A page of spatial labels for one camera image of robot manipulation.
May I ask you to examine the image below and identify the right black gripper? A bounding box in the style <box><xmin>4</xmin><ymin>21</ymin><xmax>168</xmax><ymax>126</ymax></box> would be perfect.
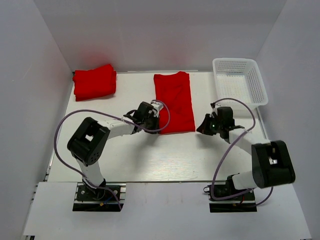
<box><xmin>197</xmin><ymin>113</ymin><xmax>223</xmax><ymax>136</ymax></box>

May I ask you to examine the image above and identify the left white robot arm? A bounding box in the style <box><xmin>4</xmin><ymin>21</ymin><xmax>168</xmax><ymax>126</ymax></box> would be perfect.
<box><xmin>67</xmin><ymin>101</ymin><xmax>164</xmax><ymax>200</ymax></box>

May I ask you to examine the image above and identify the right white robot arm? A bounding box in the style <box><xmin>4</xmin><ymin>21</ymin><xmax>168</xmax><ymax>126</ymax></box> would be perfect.
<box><xmin>196</xmin><ymin>106</ymin><xmax>296</xmax><ymax>201</ymax></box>

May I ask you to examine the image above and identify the folded red t shirt stack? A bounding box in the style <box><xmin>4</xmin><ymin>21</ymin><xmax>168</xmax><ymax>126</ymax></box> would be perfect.
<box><xmin>72</xmin><ymin>64</ymin><xmax>117</xmax><ymax>102</ymax></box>

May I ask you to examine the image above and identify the white plastic basket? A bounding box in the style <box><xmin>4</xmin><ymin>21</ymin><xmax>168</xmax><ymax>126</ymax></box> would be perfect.
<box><xmin>212</xmin><ymin>57</ymin><xmax>269</xmax><ymax>118</ymax></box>

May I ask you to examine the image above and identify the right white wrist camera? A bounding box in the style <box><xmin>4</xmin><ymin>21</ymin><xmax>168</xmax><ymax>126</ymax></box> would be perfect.
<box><xmin>210</xmin><ymin>102</ymin><xmax>219</xmax><ymax>118</ymax></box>

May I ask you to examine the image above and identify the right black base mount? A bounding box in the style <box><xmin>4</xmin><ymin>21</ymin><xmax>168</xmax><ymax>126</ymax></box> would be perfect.
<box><xmin>203</xmin><ymin>185</ymin><xmax>257</xmax><ymax>213</ymax></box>

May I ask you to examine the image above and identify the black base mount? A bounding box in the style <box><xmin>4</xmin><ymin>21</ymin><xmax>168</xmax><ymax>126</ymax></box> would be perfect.
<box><xmin>72</xmin><ymin>183</ymin><xmax>121</xmax><ymax>212</ymax></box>
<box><xmin>203</xmin><ymin>185</ymin><xmax>257</xmax><ymax>213</ymax></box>

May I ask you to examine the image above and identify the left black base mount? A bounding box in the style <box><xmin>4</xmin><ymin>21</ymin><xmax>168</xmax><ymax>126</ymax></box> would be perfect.
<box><xmin>72</xmin><ymin>183</ymin><xmax>121</xmax><ymax>212</ymax></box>

